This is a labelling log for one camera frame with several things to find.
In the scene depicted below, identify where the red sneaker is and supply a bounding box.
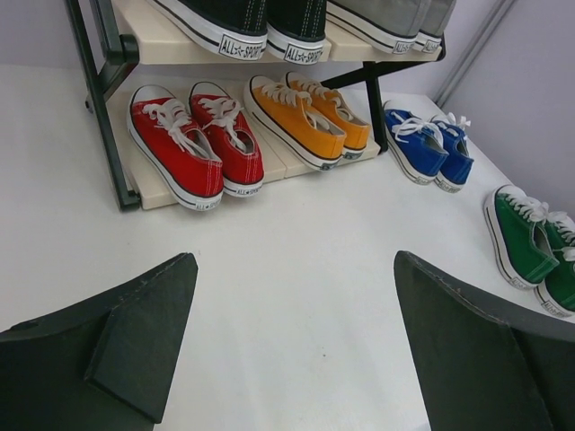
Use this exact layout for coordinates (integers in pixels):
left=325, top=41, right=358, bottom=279
left=127, top=84, right=224, bottom=212
left=188, top=81, right=264, bottom=198

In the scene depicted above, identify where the grey aluminium corner post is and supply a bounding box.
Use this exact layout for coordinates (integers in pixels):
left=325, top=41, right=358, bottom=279
left=433, top=0, right=517, bottom=108

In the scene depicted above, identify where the black sneaker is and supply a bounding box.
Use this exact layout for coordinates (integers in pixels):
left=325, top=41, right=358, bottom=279
left=267, top=0, right=326, bottom=66
left=149, top=0, right=268, bottom=62

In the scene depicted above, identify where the orange sneaker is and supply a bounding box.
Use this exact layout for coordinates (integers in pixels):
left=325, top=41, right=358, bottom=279
left=243, top=75, right=346, bottom=171
left=282, top=71, right=370, bottom=160

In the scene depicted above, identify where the right blue sneaker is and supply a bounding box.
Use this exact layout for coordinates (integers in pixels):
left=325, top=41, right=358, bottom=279
left=431, top=112, right=474, bottom=193

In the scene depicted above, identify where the left blue sneaker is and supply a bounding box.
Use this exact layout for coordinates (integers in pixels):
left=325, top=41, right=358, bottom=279
left=383, top=100, right=448, bottom=185

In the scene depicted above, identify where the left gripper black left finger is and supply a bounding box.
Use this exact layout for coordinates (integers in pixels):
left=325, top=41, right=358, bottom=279
left=1, top=253, right=198, bottom=430

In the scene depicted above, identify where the beige black shoe shelf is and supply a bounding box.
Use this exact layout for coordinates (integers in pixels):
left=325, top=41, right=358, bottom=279
left=64, top=0, right=447, bottom=211

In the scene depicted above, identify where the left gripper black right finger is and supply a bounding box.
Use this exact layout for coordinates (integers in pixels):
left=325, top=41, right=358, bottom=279
left=394, top=251, right=574, bottom=430

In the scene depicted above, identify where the blue sneaker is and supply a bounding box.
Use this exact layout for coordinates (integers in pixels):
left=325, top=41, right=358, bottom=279
left=383, top=100, right=448, bottom=185
left=431, top=112, right=474, bottom=193

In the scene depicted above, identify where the green sneaker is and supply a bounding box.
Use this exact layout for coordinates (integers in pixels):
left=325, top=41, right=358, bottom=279
left=535, top=212, right=574, bottom=319
left=483, top=184, right=559, bottom=291

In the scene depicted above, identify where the grey sneaker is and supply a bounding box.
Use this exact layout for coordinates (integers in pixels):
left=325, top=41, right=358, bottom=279
left=326, top=0, right=431, bottom=55
left=413, top=0, right=456, bottom=54

